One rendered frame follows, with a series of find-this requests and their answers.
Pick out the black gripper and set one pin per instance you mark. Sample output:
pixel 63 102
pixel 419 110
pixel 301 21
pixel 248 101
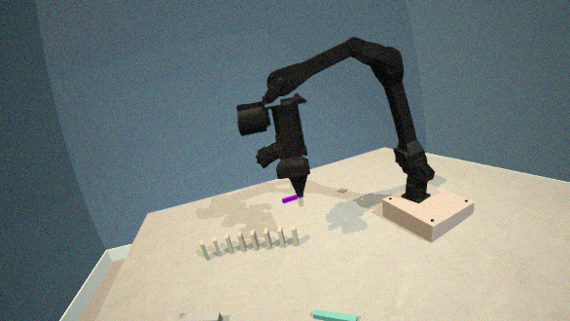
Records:
pixel 295 167

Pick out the purple flat bar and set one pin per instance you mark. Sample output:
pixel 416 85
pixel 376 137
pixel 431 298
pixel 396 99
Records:
pixel 289 198

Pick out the teal flat bar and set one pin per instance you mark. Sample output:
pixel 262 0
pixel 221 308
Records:
pixel 333 316

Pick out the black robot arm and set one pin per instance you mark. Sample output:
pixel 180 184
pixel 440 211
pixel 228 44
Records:
pixel 387 65

